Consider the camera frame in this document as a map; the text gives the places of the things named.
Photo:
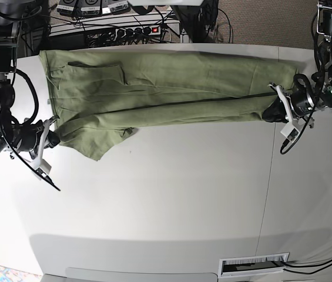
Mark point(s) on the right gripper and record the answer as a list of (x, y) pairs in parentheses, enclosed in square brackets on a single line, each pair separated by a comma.
[(27, 139)]

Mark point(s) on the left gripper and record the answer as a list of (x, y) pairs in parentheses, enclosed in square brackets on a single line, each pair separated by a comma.
[(302, 104)]

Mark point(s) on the green T-shirt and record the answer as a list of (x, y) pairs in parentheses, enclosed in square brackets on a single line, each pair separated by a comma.
[(101, 98)]

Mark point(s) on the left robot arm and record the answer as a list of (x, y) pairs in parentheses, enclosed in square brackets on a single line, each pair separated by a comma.
[(321, 79)]

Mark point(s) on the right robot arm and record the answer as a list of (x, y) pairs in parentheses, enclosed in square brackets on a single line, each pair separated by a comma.
[(13, 14)]

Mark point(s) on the devices on back shelf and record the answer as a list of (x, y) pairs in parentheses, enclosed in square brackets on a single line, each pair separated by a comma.
[(93, 8)]

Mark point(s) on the black power strip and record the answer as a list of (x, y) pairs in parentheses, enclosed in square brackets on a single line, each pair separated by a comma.
[(147, 31)]

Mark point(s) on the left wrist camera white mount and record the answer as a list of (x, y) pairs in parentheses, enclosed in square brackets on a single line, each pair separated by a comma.
[(295, 127)]

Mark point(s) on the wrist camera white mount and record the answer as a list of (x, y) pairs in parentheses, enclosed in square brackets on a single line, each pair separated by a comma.
[(41, 168), (295, 127)]

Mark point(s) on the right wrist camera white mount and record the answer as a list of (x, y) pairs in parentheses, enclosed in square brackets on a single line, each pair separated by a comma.
[(41, 168)]

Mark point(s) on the white table leg frame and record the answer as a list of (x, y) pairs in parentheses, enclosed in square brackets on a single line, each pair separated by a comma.
[(175, 24)]

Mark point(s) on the table cable grommet slot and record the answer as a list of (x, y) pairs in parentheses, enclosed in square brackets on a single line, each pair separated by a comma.
[(252, 266)]

